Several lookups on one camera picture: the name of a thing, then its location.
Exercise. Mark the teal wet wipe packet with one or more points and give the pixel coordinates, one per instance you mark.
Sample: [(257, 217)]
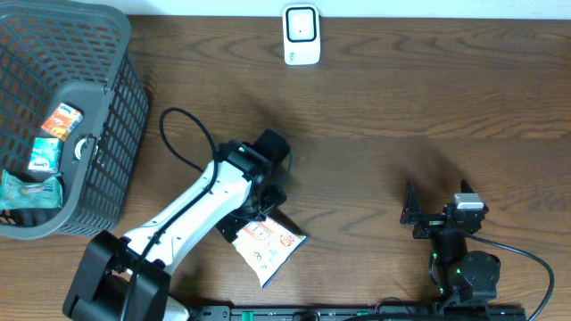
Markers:
[(19, 195)]

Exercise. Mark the dark grey plastic basket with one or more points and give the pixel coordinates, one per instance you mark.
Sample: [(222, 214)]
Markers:
[(64, 52)]

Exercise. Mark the white barcode scanner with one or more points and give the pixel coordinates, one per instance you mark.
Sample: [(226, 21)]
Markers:
[(301, 34)]

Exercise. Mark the orange tissue pack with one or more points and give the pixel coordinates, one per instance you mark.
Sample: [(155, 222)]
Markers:
[(63, 120)]

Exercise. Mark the teal tissue pack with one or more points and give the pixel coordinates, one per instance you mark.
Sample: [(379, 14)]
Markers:
[(46, 155)]

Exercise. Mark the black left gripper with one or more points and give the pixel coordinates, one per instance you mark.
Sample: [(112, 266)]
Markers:
[(230, 227)]

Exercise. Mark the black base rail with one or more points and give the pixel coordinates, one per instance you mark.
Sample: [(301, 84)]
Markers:
[(386, 312)]

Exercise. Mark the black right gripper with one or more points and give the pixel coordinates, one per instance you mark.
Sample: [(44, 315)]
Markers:
[(411, 213)]

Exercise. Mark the yellow white snack bag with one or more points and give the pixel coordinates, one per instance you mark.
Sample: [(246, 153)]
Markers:
[(266, 246)]

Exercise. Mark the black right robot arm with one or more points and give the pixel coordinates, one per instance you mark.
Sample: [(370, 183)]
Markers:
[(467, 278)]

